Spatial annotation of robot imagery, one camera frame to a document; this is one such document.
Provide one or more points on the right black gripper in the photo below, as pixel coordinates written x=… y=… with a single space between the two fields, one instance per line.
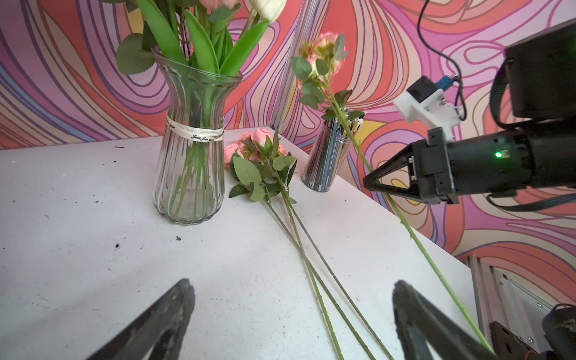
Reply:
x=540 y=156

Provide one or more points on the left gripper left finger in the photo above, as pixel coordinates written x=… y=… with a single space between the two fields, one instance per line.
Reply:
x=157 y=333

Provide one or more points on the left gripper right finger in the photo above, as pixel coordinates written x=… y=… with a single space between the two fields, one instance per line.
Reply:
x=422 y=327

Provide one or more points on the pink peach rose spray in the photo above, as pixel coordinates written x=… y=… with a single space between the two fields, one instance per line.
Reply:
x=277 y=168

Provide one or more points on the light pink rose stem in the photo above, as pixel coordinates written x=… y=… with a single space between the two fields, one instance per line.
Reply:
x=250 y=182

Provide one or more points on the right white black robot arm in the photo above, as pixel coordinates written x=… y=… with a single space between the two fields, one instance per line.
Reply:
x=533 y=101

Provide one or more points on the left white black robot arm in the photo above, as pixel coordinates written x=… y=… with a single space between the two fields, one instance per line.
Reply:
x=556 y=339

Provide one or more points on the clear glass vase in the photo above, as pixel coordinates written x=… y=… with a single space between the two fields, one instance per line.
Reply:
x=189 y=185

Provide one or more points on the metal mesh pencil cup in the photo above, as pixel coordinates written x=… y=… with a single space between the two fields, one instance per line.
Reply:
x=327 y=155

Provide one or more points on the peach rose bouquet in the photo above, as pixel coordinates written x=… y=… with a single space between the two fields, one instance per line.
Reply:
x=195 y=33

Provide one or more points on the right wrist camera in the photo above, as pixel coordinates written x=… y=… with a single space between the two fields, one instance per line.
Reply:
x=425 y=101

